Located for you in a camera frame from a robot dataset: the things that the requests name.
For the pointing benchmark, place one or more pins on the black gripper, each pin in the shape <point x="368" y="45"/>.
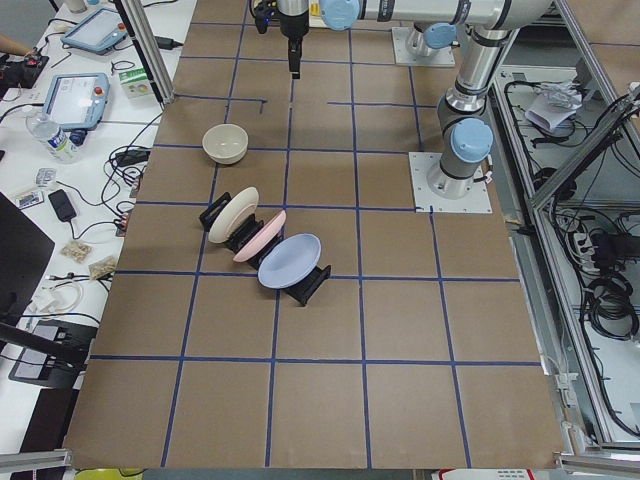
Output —
<point x="292" y="20"/>

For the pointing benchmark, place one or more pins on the green white carton box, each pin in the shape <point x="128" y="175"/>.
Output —
<point x="135" y="83"/>

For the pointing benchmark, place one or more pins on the cream ceramic bowl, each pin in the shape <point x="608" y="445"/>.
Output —
<point x="225" y="144"/>

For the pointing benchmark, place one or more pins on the teach pendant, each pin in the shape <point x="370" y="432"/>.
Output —
<point x="77" y="101"/>
<point x="99" y="33"/>

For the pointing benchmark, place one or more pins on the near teach pendant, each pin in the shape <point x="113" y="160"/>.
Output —
<point x="77" y="101"/>

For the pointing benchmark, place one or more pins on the black game controller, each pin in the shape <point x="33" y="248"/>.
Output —
<point x="263" y="13"/>

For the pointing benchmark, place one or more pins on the black dish rack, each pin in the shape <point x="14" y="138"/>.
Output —
<point x="301" y="291"/>

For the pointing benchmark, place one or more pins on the black monitor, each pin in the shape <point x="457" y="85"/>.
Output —
<point x="25" y="253"/>

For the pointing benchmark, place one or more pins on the crumpled white paper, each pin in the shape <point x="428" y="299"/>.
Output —
<point x="554" y="104"/>

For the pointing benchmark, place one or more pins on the pink plate in rack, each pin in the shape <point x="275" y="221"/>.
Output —
<point x="267" y="233"/>

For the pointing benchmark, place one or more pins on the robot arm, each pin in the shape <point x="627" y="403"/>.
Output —
<point x="467" y="139"/>
<point x="427" y="39"/>

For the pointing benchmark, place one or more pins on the aluminium frame post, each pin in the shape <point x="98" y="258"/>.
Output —
<point x="137" y="25"/>

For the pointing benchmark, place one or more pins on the plastic water bottle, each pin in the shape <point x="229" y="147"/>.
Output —
<point x="51" y="135"/>

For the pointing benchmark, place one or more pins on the blue plate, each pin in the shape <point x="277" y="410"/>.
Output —
<point x="290" y="261"/>

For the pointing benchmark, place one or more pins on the far teach pendant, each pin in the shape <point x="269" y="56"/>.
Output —
<point x="99" y="33"/>

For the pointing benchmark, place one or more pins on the cream plate in rack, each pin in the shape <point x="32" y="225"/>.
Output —
<point x="233" y="215"/>

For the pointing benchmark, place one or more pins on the white power strip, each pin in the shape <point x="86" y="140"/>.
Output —
<point x="583" y="251"/>

